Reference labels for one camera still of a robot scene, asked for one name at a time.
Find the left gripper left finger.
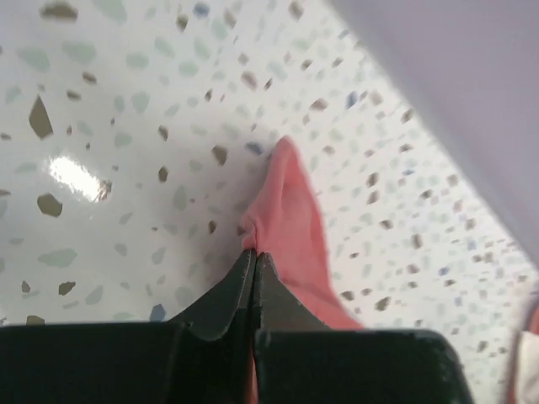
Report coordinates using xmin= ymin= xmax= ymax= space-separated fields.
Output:
xmin=168 ymin=250 xmax=257 ymax=342

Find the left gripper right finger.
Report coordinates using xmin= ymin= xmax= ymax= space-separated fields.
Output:
xmin=253 ymin=252 xmax=330 ymax=334

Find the folded light pink shirt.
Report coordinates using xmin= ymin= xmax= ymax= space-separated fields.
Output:
xmin=506 ymin=299 xmax=538 ymax=404

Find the pink polo shirt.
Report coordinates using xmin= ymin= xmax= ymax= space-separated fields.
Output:
xmin=239 ymin=135 xmax=366 ymax=404

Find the folded white t shirt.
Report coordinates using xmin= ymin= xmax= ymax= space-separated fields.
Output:
xmin=511 ymin=331 xmax=538 ymax=404

